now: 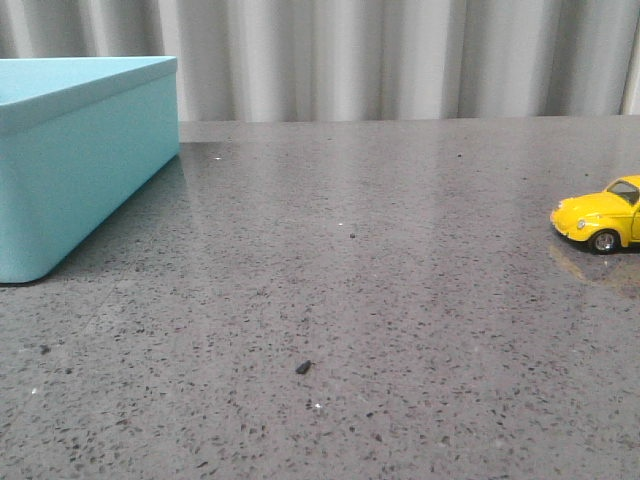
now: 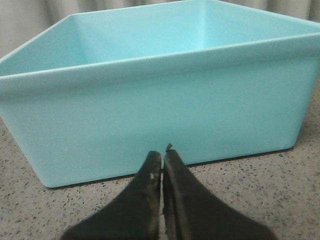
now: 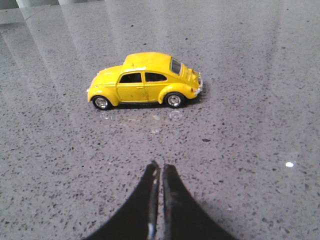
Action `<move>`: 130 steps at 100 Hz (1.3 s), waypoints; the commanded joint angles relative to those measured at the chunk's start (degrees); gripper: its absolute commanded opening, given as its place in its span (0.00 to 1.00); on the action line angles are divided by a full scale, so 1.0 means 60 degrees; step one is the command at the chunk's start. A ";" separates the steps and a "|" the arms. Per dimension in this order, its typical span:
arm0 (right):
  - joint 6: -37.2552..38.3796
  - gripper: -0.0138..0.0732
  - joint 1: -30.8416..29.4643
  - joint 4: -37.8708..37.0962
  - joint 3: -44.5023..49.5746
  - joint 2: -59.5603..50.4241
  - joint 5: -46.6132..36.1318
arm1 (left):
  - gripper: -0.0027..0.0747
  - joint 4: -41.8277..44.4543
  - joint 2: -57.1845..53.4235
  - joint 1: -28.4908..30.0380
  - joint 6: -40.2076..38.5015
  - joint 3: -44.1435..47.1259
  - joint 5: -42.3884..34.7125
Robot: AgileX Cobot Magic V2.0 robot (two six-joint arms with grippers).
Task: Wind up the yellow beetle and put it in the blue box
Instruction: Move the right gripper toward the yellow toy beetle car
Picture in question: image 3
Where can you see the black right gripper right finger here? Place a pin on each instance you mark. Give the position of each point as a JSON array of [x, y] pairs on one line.
[[184, 218]]

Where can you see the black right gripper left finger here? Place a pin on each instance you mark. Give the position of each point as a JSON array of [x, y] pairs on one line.
[[137, 218]]

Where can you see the yellow toy beetle car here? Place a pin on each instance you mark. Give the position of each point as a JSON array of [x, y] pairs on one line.
[[145, 77]]

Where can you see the grey pleated curtain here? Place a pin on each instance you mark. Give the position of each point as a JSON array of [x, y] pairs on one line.
[[35, 3]]

